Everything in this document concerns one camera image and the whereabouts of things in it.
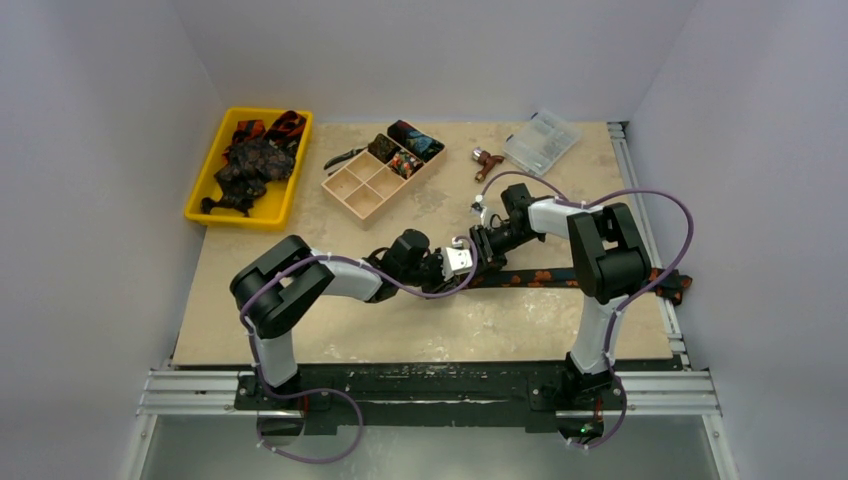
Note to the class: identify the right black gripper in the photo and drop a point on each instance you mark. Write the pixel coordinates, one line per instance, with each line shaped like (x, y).
(482, 245)

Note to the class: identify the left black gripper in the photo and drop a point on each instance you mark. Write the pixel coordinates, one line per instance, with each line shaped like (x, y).
(439, 284)

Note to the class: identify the dark orange floral tie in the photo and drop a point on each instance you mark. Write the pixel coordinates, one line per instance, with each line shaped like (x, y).
(672, 287)

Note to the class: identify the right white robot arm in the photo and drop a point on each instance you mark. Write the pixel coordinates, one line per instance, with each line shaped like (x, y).
(610, 265)

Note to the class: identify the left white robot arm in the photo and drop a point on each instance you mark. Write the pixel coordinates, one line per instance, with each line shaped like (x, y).
(275, 292)

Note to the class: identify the wooden compartment box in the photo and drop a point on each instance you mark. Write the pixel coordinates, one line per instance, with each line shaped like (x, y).
(364, 185)

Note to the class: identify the rolled colourful floral tie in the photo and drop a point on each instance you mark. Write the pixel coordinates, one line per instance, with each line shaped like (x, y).
(404, 164)

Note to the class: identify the brown metal pipe fitting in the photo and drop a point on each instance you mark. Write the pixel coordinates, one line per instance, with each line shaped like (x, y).
(487, 162)

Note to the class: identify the rolled blue floral tie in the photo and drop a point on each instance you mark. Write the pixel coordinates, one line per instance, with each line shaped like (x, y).
(420, 145)

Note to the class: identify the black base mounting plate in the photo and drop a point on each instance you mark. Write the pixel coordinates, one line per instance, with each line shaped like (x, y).
(505, 394)

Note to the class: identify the rolled olive patterned tie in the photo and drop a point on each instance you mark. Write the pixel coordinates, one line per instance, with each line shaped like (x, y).
(383, 148)

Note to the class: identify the black pliers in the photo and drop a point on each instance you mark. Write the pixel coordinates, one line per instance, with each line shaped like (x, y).
(337, 162)

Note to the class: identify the clear plastic organizer box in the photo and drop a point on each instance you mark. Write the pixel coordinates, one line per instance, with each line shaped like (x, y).
(541, 142)

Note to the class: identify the yellow plastic bin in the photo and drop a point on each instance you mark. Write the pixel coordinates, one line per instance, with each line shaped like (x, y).
(271, 212)

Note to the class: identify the red black striped tie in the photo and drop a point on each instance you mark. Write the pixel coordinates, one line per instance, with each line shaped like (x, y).
(285, 133)

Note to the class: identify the dark patterned tie pile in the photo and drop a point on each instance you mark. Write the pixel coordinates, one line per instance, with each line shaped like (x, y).
(244, 178)

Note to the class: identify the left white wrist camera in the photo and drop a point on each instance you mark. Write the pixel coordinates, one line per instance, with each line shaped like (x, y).
(456, 262)

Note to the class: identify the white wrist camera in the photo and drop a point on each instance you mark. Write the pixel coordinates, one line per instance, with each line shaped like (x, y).
(485, 214)
(456, 262)

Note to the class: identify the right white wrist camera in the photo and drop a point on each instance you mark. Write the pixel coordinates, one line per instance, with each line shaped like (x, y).
(485, 214)

